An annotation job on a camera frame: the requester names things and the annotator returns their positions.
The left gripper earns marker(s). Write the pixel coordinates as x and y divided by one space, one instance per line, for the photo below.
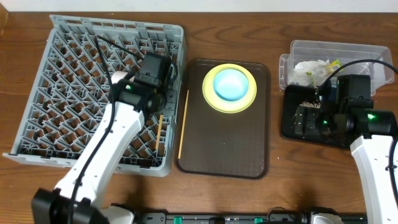
170 101

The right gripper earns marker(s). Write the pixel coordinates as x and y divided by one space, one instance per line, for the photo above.
305 120

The white napkin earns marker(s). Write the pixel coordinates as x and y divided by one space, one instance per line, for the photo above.
299 76

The yellow snack wrapper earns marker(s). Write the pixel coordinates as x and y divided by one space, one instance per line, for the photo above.
332 64

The yellow plate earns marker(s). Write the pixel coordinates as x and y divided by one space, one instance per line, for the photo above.
228 106

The light blue bowl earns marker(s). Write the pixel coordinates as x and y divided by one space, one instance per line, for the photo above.
230 84

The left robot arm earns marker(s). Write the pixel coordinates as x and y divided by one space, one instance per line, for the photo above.
78 196

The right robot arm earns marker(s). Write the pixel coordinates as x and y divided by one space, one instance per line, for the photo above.
373 154

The food scraps pile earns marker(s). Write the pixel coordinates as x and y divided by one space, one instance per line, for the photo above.
308 104

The black rectangular tray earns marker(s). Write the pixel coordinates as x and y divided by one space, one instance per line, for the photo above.
287 124

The clear plastic bin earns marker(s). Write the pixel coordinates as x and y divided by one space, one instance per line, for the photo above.
308 50

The grey plastic dish rack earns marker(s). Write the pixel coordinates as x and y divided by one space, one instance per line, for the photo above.
70 93

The dark brown serving tray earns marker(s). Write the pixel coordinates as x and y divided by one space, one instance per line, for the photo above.
222 144

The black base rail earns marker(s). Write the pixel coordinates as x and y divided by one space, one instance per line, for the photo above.
161 218

